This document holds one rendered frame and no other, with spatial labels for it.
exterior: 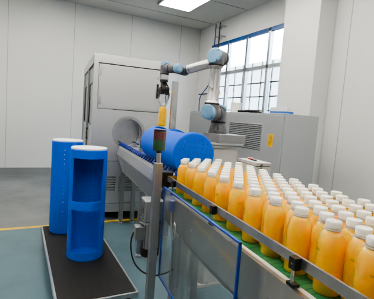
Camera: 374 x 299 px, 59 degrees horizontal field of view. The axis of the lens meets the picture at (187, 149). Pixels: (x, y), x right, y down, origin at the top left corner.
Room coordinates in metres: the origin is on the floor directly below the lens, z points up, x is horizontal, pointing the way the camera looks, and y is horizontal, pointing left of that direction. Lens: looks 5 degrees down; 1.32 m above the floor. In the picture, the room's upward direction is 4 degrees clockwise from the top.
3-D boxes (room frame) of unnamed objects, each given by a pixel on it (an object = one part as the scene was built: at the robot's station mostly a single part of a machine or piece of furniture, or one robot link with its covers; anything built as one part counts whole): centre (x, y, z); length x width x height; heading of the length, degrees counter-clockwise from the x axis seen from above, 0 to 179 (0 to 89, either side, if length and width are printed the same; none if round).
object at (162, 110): (2.82, 0.23, 1.33); 0.07 x 0.07 x 0.17
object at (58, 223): (3.17, 1.14, 0.59); 0.28 x 0.28 x 0.88
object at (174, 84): (3.57, 0.18, 0.85); 0.06 x 0.06 x 1.70; 21
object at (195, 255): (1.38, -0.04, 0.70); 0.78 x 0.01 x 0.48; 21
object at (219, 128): (2.70, -0.24, 1.27); 0.15 x 0.15 x 0.10
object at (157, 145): (1.58, 0.13, 1.18); 0.06 x 0.06 x 0.05
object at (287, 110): (3.85, -1.05, 1.48); 0.24 x 0.12 x 0.08; 35
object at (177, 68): (2.80, 0.14, 1.72); 0.11 x 0.11 x 0.08; 58
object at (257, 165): (1.98, -0.41, 1.05); 0.20 x 0.10 x 0.10; 21
